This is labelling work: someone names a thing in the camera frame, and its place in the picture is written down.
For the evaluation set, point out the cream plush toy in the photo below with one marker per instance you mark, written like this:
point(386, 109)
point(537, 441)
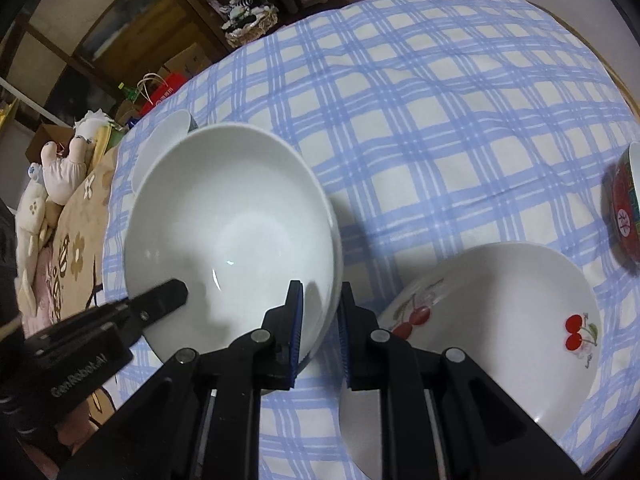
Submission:
point(32, 210)

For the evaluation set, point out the basket of clothes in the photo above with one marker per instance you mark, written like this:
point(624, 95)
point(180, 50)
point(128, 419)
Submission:
point(245, 25)

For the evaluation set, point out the green bottle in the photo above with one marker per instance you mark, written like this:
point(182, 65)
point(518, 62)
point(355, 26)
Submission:
point(128, 93)

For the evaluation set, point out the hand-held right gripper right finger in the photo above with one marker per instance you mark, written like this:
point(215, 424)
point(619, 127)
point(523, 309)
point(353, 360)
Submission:
point(346, 340)

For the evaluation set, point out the blue plaid cloth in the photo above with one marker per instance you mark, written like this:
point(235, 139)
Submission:
point(425, 135)

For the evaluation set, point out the open cardboard box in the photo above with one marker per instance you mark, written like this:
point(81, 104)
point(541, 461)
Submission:
point(45, 137)

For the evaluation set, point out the cherry print white plate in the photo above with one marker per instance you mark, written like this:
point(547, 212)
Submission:
point(500, 300)

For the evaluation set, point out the white fluffy toy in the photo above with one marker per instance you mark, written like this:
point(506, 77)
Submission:
point(95, 121)

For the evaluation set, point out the red paper bag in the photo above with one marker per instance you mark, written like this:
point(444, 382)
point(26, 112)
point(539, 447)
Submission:
point(165, 92)

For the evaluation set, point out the yellow soft cushion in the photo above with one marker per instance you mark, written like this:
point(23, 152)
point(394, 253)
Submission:
point(107, 142)

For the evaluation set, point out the brown cardboard box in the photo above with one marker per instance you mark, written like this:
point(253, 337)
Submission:
point(190, 60)

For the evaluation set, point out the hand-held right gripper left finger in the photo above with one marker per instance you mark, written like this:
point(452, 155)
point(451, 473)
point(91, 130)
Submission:
point(296, 330)

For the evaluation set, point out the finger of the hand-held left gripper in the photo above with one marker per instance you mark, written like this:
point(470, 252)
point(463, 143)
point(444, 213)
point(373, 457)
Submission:
point(160, 300)

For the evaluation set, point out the red patterned white bowl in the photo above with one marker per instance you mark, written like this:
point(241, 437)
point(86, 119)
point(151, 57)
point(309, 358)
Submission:
point(160, 140)
point(625, 210)

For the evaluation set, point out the white bowl with red label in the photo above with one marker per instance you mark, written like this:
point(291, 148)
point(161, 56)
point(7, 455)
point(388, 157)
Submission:
point(225, 220)

